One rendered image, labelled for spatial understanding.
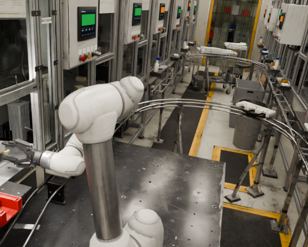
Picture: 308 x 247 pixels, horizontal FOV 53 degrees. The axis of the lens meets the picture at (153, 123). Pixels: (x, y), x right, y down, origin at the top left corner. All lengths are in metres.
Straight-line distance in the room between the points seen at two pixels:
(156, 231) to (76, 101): 0.65
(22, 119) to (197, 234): 1.18
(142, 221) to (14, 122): 1.02
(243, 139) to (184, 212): 2.59
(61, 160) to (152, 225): 0.54
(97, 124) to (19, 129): 1.04
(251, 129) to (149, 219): 3.07
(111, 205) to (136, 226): 0.22
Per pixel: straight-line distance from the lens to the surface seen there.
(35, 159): 1.60
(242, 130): 4.24
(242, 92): 4.84
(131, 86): 1.07
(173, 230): 1.70
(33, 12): 1.65
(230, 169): 3.76
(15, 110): 1.93
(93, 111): 0.96
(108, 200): 1.10
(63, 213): 1.78
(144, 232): 1.30
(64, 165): 1.51
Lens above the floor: 1.79
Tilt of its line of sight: 22 degrees down
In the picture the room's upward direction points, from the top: 6 degrees clockwise
